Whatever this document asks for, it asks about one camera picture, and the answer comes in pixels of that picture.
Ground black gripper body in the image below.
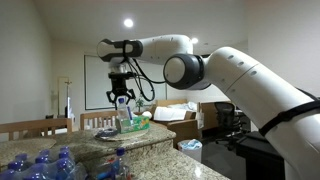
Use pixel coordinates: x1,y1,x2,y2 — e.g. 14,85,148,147
108,71,134,94

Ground clear water bottle blue cap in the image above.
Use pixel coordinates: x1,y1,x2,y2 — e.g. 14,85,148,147
114,147,132,180
116,97,133,133

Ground green potted plant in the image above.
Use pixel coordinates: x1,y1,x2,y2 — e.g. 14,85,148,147
133,96,147,114

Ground wooden slatted chair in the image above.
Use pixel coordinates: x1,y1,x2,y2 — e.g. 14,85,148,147
79,110,121,132

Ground white round object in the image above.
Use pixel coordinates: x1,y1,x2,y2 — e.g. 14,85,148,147
141,110,154,121

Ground white window blind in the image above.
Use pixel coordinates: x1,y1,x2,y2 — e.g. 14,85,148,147
134,63,168,104

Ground green tissue box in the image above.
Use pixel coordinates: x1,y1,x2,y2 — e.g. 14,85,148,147
118,114,151,134

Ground white bedding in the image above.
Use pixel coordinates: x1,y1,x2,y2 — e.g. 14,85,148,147
152,101,198,122

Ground beige door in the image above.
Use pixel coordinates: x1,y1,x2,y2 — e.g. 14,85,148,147
57,77,70,118

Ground large open cardboard box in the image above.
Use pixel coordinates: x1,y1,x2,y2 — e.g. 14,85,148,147
149,98,201,149

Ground round ceiling light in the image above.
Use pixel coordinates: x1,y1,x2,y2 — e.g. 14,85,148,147
123,18,135,29

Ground packed blue cap water bottle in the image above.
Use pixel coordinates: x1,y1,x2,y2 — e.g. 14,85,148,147
7,161,26,180
59,145,72,154
34,155,51,168
53,159,78,180
0,169,18,180
15,152,31,166
57,151,77,168
28,163,48,180

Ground clear plastic bottle pack wrap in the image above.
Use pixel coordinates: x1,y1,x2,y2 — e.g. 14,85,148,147
0,145,89,180

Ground white trash bin blue bag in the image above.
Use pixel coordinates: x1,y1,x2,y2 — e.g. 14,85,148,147
177,139,203,164

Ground black office chair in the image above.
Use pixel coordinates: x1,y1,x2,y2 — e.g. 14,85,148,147
213,101,246,151

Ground black cabinet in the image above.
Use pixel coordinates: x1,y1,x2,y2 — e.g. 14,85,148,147
234,130,286,180

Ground white board dark frame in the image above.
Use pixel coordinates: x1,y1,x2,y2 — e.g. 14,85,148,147
83,54,127,111

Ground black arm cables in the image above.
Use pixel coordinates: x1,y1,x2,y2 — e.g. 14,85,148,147
123,57,167,103

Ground black strap on arm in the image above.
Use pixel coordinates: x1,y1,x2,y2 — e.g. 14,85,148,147
258,99,320,138

